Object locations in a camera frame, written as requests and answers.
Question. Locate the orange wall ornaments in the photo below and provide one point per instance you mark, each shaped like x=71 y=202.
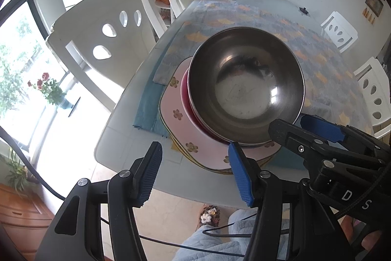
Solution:
x=368 y=15

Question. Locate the blue woven placemat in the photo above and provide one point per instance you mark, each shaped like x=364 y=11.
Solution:
x=149 y=108

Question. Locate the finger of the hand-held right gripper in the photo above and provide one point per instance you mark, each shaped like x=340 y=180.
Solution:
x=323 y=129
x=287 y=132

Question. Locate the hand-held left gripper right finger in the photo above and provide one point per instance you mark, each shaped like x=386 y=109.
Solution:
x=241 y=175

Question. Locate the grey orange patterned tablecloth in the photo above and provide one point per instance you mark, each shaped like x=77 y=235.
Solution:
x=244 y=16

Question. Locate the green potted plant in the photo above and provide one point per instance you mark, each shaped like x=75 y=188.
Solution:
x=16 y=170

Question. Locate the light blue fleece pants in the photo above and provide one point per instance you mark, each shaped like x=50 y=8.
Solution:
x=220 y=245

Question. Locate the red flower potted plant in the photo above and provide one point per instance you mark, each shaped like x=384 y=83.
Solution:
x=52 y=89

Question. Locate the blue steel bowl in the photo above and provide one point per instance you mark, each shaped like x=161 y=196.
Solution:
x=244 y=89

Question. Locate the small black knob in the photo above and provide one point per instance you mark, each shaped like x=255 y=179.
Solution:
x=304 y=11

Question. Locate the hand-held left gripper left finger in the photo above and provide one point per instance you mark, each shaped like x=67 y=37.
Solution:
x=149 y=175

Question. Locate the wooden cabinet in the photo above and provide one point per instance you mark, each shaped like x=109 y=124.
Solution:
x=21 y=218

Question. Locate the brown flower slipper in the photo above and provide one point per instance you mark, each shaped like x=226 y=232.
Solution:
x=209 y=216

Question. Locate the small tree print plate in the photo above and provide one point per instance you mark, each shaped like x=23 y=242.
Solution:
x=174 y=102

